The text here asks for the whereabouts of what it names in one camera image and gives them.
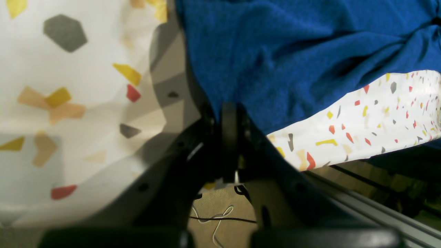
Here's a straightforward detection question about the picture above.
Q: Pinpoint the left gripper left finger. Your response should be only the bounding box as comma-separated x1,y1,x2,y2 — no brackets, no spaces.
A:
38,104,219,248

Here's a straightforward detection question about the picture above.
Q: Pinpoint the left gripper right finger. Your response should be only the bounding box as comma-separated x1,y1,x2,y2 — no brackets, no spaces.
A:
220,103,405,248

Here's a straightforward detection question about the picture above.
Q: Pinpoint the dark blue t-shirt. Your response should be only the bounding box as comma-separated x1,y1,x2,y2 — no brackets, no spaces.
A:
175,0,440,134

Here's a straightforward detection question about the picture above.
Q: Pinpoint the terrazzo pattern table cloth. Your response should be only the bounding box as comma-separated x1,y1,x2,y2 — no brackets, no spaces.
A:
1,0,440,228

